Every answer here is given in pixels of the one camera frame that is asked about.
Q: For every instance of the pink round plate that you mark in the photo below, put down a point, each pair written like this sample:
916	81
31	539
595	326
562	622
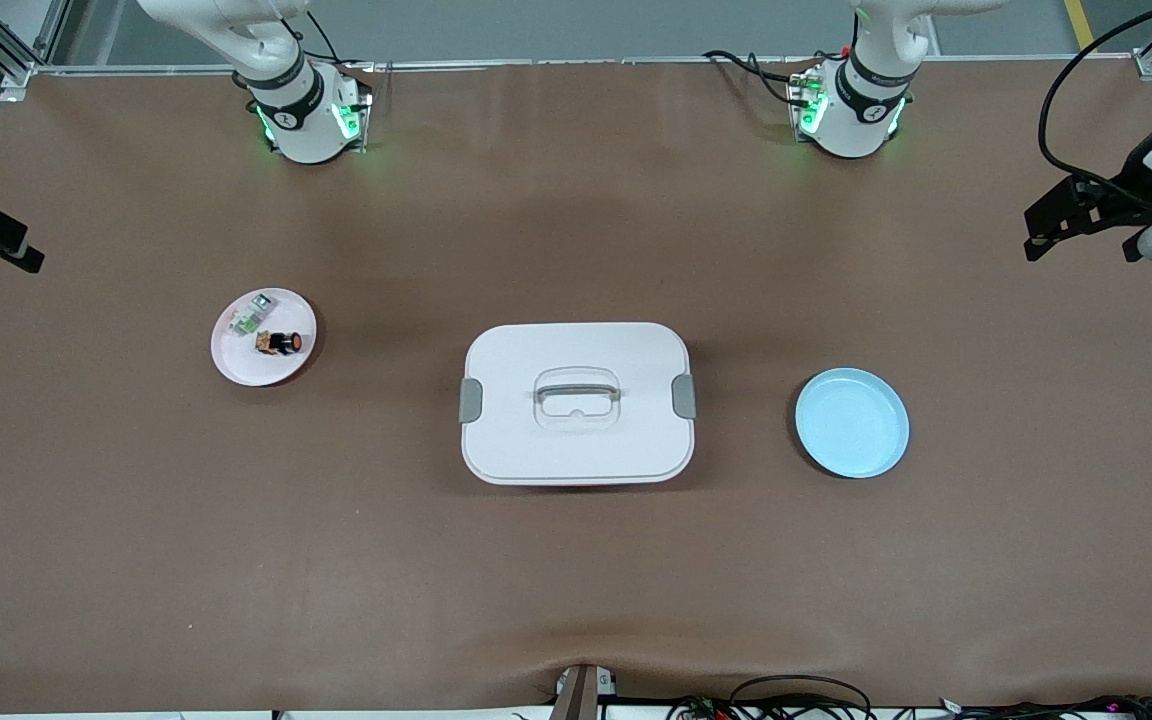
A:
266	372

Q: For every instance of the grey box latch clip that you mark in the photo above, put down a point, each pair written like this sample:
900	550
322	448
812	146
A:
684	397
471	400

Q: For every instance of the green push-button switch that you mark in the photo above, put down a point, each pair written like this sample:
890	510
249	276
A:
256	310

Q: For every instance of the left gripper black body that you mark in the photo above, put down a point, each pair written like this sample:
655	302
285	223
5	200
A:
1122	193

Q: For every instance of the aluminium table frame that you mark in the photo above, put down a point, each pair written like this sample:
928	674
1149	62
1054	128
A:
456	65

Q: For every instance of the yellow floor tape strip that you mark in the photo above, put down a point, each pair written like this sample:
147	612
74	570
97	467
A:
1082	25

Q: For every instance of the white lidded storage box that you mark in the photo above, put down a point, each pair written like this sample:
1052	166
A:
576	450

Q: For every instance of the light blue round plate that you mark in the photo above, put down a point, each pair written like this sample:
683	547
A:
851	425

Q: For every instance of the orange push-button switch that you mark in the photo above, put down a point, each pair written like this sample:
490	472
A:
281	343

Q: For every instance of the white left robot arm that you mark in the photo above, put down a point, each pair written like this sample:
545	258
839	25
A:
866	110

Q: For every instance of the metal mounting post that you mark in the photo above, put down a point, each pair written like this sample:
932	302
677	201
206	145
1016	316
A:
576	695

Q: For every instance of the brown table cover sheet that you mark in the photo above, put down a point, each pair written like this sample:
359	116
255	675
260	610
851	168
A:
576	580

